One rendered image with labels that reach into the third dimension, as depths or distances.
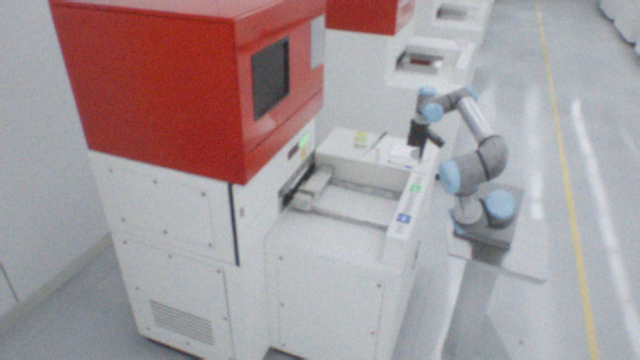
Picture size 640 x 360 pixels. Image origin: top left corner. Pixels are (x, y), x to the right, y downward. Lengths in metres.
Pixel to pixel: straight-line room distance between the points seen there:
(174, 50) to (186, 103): 0.18
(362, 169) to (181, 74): 1.16
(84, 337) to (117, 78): 1.67
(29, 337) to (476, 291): 2.45
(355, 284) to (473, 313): 0.72
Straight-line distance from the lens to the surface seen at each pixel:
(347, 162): 2.40
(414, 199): 2.12
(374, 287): 1.99
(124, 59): 1.74
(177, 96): 1.65
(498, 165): 1.58
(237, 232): 1.81
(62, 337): 3.04
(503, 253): 2.15
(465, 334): 2.59
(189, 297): 2.26
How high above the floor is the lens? 2.11
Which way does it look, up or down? 32 degrees down
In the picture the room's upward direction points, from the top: 1 degrees clockwise
